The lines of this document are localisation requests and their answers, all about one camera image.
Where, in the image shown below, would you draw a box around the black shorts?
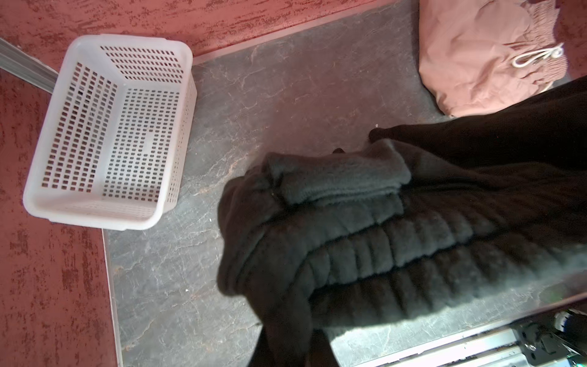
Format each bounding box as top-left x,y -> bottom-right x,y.
217,78 -> 586,366

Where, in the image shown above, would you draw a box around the pink shorts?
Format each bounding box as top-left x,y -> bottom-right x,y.
419,0 -> 567,117

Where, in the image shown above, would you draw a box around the white plastic laundry basket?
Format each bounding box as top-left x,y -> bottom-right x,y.
23,35 -> 197,231

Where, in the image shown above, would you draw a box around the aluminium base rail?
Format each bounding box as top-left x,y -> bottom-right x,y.
352,293 -> 587,367

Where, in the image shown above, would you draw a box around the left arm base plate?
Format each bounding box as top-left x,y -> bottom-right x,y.
510,321 -> 575,366

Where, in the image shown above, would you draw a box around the left aluminium corner post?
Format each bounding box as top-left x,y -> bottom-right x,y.
0,38 -> 58,94

